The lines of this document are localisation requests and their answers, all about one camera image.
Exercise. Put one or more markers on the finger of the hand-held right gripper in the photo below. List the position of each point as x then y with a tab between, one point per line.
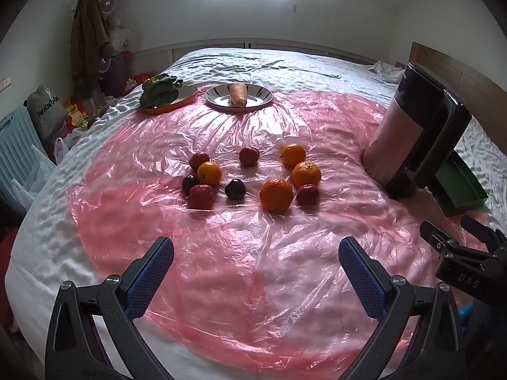
485	232
437	237

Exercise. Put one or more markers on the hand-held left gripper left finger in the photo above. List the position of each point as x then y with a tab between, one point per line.
152	281

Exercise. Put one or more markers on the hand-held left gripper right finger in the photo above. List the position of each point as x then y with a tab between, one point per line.
362	281

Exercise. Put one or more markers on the green tray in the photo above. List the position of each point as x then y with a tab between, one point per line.
459	182

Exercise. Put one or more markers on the red apple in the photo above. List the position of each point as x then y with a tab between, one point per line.
197	160
201	197
308	195
249	156

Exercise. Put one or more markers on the dark purple plum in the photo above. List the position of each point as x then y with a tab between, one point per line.
189	184
235	189

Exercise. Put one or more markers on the orange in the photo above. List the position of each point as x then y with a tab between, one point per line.
276	195
209	174
293	154
306	174

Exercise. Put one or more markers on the pink plastic sheet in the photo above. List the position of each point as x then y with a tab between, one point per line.
237	253

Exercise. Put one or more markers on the white plastic bag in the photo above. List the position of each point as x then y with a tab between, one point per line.
65	148

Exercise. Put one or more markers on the wooden headboard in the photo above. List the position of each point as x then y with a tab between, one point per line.
455	67

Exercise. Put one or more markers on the white crumpled blanket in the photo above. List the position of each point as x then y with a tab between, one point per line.
386	72

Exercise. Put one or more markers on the yellow red carton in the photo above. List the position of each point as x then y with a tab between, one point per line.
77	114

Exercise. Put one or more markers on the orange plate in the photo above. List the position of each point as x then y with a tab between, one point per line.
186	94

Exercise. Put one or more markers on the green leafy vegetable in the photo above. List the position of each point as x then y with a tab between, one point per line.
160	91

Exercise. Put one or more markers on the light blue radiator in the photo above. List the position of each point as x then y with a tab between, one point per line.
18	146

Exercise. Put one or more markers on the grey printed bag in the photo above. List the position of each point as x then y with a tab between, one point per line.
47	113

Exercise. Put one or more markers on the red bag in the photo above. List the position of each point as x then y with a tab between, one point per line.
138	77

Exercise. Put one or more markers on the carrot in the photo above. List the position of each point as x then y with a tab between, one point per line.
238	94

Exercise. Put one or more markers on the striped white plate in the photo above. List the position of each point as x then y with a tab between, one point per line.
259	95

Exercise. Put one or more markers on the brown coat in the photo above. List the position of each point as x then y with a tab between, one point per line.
89	31

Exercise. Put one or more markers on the white fan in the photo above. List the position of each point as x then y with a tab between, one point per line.
108	3

